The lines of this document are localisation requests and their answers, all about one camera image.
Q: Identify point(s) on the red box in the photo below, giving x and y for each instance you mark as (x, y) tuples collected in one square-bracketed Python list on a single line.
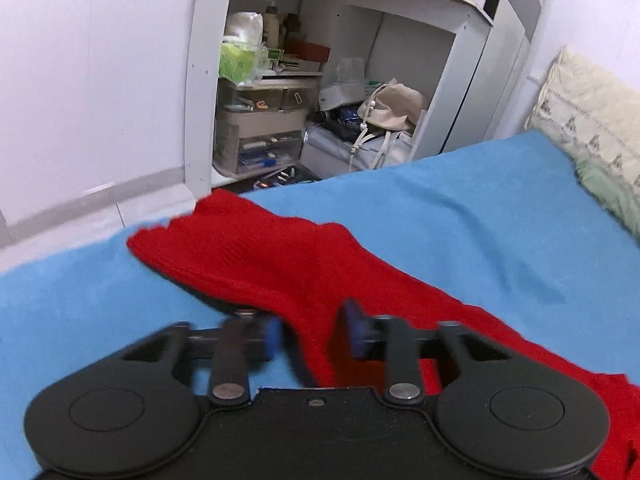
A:
[(307, 51)]

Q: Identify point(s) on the white shelf unit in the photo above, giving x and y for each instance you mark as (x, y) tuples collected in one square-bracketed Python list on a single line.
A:
[(340, 55)]

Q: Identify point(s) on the green pillow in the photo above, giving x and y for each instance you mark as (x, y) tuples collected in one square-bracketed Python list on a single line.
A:
[(612, 190)]

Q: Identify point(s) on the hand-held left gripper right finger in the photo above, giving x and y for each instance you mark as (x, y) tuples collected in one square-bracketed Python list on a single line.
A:
[(356, 331)]

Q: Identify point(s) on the white tissue box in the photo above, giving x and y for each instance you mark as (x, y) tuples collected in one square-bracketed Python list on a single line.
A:
[(342, 91)]

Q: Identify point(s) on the red knit garment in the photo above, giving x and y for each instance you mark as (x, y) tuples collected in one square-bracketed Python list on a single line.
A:
[(280, 265)]

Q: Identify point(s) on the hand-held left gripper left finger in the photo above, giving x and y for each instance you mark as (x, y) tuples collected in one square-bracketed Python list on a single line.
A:
[(270, 336)]

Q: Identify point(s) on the cream patterned pillow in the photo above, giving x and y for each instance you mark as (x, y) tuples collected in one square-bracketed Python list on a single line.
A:
[(590, 110)]

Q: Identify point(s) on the white plastic bag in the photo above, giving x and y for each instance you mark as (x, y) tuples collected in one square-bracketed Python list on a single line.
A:
[(245, 26)]

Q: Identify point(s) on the white lotion bottle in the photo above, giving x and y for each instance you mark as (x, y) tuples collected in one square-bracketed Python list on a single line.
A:
[(270, 25)]

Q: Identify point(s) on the silver storage bag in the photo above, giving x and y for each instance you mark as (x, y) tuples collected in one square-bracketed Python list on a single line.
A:
[(357, 147)]

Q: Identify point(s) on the clear plastic drawer organizer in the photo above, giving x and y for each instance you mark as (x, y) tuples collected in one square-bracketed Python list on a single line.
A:
[(260, 125)]

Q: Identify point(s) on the beige bag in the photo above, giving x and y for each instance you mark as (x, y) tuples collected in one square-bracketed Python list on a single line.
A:
[(392, 107)]

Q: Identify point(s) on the blue blanket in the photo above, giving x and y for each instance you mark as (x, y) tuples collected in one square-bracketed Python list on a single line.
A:
[(465, 210)]

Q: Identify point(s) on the green tissue pack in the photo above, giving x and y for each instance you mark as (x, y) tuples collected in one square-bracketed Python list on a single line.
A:
[(239, 60)]

